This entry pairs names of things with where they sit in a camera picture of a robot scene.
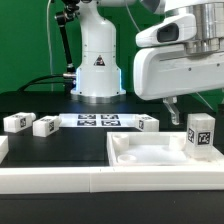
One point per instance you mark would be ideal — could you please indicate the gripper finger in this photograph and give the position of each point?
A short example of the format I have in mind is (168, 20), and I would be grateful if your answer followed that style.
(170, 103)

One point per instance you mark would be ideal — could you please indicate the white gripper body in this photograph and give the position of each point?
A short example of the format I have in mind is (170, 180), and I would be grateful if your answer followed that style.
(183, 54)

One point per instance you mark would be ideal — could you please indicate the white square table top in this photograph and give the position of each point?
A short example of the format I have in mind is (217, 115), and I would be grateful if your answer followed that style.
(154, 149)

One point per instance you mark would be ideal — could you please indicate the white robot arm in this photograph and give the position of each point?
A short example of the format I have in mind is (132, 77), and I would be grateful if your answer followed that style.
(98, 79)

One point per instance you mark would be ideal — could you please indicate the white front fence rail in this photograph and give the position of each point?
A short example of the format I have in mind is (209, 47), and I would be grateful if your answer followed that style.
(110, 179)

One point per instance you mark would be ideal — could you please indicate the white fence rail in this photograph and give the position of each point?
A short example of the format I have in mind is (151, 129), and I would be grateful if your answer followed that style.
(3, 147)
(110, 179)

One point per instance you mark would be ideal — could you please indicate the white marker base plate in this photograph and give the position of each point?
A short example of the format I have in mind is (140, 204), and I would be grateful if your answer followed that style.
(97, 120)

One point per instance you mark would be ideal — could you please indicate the white left fence rail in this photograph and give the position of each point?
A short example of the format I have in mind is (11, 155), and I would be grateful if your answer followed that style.
(3, 147)

